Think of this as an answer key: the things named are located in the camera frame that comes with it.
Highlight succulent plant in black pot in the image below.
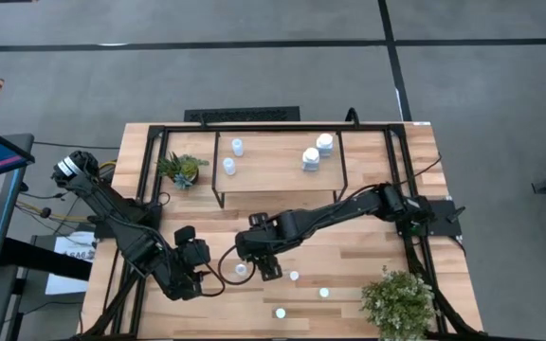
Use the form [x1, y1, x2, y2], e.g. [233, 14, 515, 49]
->
[156, 152, 210, 191]

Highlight white paper sheet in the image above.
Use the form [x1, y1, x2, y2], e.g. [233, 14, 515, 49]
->
[45, 230, 100, 296]

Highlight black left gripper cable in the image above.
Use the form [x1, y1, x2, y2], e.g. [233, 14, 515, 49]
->
[196, 258, 228, 298]

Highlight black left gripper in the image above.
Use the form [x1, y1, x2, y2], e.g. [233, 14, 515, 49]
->
[173, 225, 212, 285]

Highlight wooden shelf black metal legs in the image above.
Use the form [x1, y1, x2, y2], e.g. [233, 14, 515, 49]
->
[210, 130, 350, 210]

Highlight thin black floor cable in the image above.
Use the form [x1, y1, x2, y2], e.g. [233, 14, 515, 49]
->
[33, 140, 120, 151]

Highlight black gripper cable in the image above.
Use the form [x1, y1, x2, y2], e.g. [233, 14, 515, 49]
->
[196, 258, 228, 298]
[217, 244, 258, 287]

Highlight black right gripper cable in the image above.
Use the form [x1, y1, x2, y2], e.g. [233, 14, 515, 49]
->
[217, 244, 258, 287]

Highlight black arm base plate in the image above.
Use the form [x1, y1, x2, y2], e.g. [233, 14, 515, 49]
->
[424, 198, 467, 239]

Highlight leafy plant white flowers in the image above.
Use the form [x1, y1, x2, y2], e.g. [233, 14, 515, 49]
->
[359, 264, 439, 341]

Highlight yellow cable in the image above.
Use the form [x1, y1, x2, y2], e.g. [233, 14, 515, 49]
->
[14, 198, 94, 224]

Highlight white supplement bottle blue label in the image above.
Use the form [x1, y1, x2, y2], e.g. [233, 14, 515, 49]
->
[300, 147, 321, 172]
[315, 133, 335, 158]

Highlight black metal table frame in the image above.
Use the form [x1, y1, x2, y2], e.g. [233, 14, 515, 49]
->
[71, 121, 490, 341]

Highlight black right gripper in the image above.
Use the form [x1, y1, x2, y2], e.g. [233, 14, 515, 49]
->
[233, 212, 286, 283]

